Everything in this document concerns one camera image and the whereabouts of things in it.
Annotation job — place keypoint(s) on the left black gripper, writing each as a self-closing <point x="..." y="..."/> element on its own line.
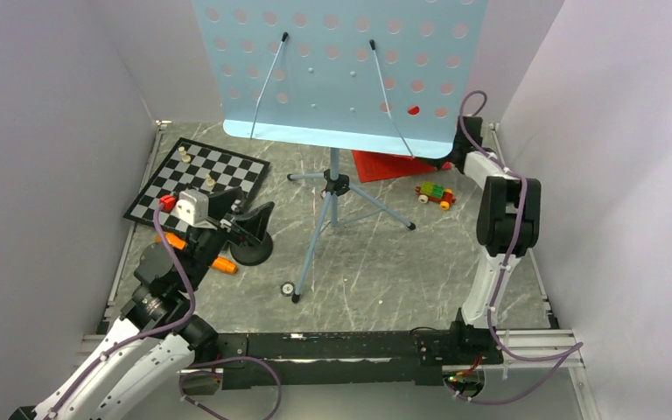
<point x="220" y="204"/>

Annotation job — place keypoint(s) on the black microphone desk stand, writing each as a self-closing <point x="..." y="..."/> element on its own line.
<point x="251" y="254"/>

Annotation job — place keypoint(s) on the orange toy microphone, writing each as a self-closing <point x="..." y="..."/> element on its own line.
<point x="220" y="263"/>

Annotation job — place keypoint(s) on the red sheet music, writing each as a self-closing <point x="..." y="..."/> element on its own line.
<point x="372" y="166"/>

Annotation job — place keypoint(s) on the light blue music stand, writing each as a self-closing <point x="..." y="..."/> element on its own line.
<point x="377" y="76"/>

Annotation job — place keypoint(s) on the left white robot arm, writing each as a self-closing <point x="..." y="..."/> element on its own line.
<point x="158" y="332"/>

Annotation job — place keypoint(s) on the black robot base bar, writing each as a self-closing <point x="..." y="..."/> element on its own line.
<point x="422" y="356"/>

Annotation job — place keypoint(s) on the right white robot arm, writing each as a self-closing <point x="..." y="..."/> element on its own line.
<point x="508" y="225"/>

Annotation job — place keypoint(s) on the black white chessboard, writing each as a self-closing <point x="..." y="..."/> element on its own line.
<point x="228" y="168"/>

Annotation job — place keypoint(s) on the black poker chip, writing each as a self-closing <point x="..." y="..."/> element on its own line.
<point x="287" y="289"/>

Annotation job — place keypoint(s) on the small electronics box left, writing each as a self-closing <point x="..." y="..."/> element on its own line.
<point x="201" y="384"/>

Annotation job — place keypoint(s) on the colourful toy block car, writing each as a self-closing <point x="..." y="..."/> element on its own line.
<point x="432" y="192"/>

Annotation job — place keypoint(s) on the electronics board right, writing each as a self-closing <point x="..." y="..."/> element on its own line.
<point x="466" y="383"/>

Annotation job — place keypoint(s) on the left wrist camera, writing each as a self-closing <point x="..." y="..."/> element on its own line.
<point x="190" y="206"/>

